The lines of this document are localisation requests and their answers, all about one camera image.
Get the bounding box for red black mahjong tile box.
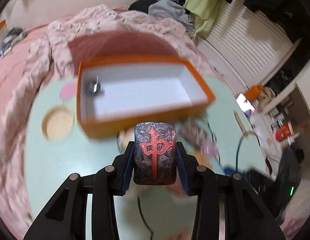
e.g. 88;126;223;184
133;122;177;186

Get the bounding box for black clothes on bed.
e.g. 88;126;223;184
128;0;158;14

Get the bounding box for light green hanging garment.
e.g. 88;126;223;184
183;0;222;38

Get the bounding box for pink floral quilt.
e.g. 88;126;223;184
0;5;217;239

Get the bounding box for smartphone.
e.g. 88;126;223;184
236;93;255;113

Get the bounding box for orange cardboard box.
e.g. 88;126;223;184
76;55;216;139

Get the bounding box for grey clothes pile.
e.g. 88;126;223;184
148;0;195;33

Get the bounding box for orange bottle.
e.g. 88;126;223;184
244;84;263;102

